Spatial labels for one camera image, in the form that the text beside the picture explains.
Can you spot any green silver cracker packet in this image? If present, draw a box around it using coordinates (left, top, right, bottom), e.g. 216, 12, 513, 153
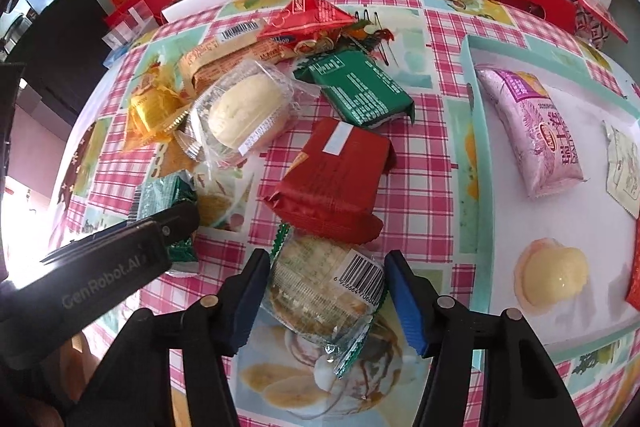
130, 173, 202, 277

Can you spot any green round biscuit packet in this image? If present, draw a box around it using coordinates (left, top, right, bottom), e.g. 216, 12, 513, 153
262, 222, 386, 378

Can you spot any yellow jelly cup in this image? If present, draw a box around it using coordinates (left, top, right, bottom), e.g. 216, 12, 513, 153
513, 237, 589, 315

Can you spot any small red packet in tray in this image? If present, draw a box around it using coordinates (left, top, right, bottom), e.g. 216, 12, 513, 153
626, 219, 640, 311

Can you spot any yellow gold candy packet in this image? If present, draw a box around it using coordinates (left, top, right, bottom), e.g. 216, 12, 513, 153
122, 64, 192, 152

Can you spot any pink snack bag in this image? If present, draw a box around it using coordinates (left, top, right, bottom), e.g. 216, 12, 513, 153
475, 66, 585, 198

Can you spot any cream sachet packet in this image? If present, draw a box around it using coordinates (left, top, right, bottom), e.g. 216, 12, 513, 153
603, 122, 639, 219

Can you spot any clear wrapped white bun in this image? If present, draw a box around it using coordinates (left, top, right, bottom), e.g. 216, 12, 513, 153
189, 60, 302, 167

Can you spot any black cabinet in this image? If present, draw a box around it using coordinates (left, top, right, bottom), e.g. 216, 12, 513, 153
8, 0, 108, 124

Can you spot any clear plastic box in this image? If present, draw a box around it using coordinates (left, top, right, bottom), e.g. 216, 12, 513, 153
102, 1, 158, 50

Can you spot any orange wafer packet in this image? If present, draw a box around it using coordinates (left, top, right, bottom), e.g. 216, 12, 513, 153
178, 18, 294, 96

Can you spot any checkered picture tablecloth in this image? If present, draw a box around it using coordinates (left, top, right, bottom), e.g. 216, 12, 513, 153
55, 0, 639, 426

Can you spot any dark green snack packet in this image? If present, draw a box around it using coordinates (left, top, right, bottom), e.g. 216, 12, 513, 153
294, 49, 416, 129

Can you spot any red triangular snack packet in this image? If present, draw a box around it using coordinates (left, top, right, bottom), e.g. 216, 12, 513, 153
258, 0, 356, 56

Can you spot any red patterned flat box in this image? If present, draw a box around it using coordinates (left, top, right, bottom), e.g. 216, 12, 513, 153
570, 0, 629, 50

